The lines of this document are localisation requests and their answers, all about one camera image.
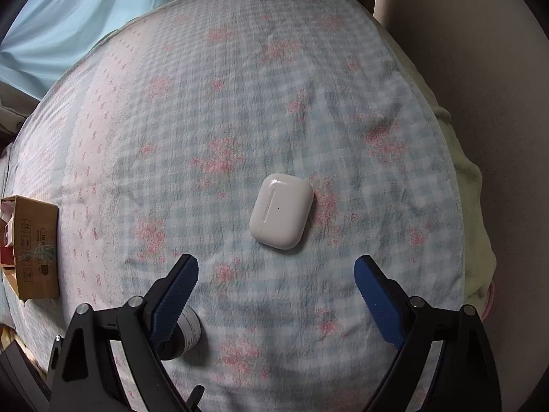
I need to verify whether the white earbud case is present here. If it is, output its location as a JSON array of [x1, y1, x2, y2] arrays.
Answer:
[[249, 173, 314, 250]]

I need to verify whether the light blue cloth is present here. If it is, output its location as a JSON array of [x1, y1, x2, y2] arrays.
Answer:
[[0, 0, 182, 104]]

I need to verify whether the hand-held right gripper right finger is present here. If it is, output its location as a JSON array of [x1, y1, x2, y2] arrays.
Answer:
[[354, 255, 502, 412]]

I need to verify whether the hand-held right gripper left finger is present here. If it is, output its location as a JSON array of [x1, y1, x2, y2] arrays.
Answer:
[[45, 254, 202, 412]]

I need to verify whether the dark object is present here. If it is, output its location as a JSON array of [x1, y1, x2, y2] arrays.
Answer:
[[0, 343, 49, 412]]

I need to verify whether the pink cloth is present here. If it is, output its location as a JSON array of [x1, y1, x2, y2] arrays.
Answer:
[[480, 281, 497, 322]]

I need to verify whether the cardboard box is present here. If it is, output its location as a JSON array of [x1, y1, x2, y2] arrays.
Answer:
[[0, 195, 61, 300]]

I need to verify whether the pale green mattress sheet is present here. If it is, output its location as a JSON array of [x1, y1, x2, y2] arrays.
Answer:
[[377, 21, 498, 306]]

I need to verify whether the white round jar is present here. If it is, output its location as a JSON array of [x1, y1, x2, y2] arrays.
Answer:
[[161, 305, 202, 360]]

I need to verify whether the small red box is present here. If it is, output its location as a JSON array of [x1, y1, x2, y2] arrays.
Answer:
[[0, 208, 17, 267]]

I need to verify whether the checked floral bedsheet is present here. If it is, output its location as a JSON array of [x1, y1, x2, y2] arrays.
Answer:
[[0, 0, 467, 412]]

